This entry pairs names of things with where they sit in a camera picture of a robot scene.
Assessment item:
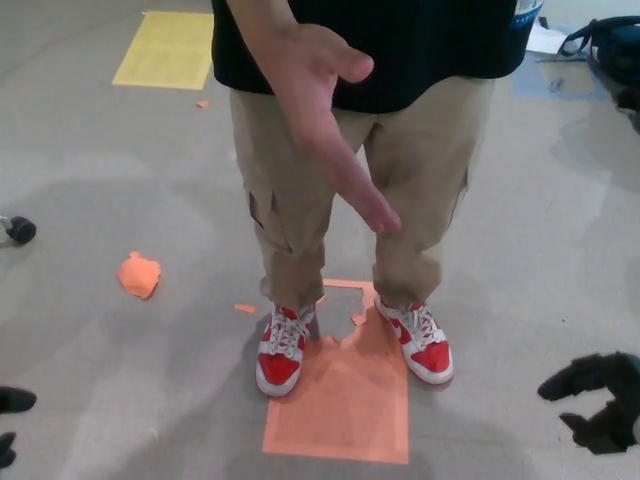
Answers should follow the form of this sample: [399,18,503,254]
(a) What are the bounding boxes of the khaki cargo pants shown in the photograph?
[228,77,497,309]

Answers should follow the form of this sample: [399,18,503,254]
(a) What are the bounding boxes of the yellow tape floor square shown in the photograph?
[110,10,216,92]

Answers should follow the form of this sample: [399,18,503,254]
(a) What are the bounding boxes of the black chair caster wheel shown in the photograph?
[0,214,38,249]

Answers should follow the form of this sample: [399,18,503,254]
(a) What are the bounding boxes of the person's right hand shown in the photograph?
[243,23,403,236]

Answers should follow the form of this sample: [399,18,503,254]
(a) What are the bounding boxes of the person's left red white sneaker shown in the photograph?
[373,295,455,386]

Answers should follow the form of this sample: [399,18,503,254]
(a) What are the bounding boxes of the black t-shirt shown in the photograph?
[210,0,526,113]

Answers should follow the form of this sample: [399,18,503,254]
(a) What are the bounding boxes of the crumpled orange tape piece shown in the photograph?
[116,251,163,301]

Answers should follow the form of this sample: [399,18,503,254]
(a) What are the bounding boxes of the robot black right hand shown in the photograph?
[537,351,640,456]

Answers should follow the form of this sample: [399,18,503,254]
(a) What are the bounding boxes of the dark blue backpack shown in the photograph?
[556,18,640,112]

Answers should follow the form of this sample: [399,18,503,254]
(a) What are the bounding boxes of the robot black left hand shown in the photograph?
[0,385,39,466]

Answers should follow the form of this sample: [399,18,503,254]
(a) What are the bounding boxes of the person's right red white sneaker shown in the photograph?
[255,301,315,399]

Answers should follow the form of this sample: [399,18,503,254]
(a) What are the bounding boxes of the clear water bottle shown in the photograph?
[514,0,546,27]

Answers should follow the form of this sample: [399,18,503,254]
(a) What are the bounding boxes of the person's red white sneaker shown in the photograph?
[255,301,315,399]
[373,295,455,386]

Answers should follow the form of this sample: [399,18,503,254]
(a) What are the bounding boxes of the person's right forearm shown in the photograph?
[233,0,297,49]

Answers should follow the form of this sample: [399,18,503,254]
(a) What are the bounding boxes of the white paper sheet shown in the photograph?
[525,16,572,54]

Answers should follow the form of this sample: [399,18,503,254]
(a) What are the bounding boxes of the orange tape floor square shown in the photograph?
[262,279,411,464]

